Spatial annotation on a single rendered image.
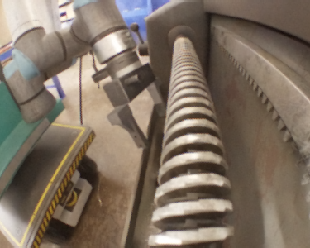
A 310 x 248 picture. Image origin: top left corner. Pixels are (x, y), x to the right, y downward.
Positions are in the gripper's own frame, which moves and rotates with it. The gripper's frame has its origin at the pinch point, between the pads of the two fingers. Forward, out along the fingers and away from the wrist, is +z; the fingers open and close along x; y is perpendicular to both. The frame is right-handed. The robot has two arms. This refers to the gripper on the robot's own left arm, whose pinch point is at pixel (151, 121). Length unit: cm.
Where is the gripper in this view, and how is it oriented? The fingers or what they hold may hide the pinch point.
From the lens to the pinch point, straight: 37.0
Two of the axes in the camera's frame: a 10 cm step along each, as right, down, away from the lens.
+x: 3.9, -5.6, 7.3
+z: 4.1, 8.2, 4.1
